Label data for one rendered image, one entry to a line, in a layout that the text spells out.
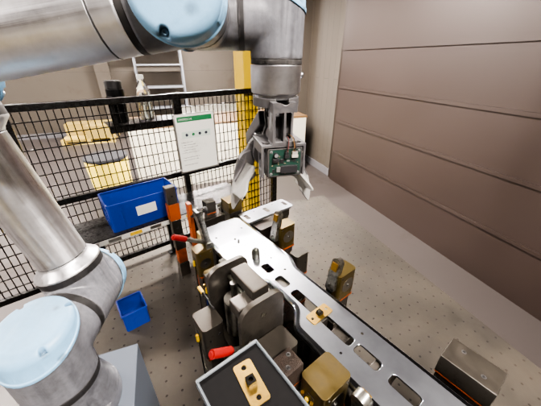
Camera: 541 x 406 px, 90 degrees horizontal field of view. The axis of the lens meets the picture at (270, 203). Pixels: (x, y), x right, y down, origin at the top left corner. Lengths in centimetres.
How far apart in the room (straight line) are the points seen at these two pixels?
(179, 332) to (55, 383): 74
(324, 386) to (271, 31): 66
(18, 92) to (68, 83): 103
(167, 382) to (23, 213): 79
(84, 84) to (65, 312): 781
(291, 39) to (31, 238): 52
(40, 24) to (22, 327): 43
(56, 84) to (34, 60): 804
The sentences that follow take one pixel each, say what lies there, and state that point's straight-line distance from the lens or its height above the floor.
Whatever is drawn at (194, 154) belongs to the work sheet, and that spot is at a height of 124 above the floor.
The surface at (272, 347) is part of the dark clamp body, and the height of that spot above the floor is 108.
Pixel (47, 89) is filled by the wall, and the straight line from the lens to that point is 845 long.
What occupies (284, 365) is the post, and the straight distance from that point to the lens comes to 69.
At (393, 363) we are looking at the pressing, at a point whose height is 100.
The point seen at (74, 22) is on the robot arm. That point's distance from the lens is 31.
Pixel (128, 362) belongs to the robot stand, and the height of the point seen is 110.
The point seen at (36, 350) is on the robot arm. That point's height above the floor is 132.
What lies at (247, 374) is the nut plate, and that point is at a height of 116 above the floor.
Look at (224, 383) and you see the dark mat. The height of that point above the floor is 116.
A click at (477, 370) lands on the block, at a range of 91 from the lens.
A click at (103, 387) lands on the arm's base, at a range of 68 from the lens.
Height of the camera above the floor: 169
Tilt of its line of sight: 28 degrees down
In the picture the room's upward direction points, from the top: straight up
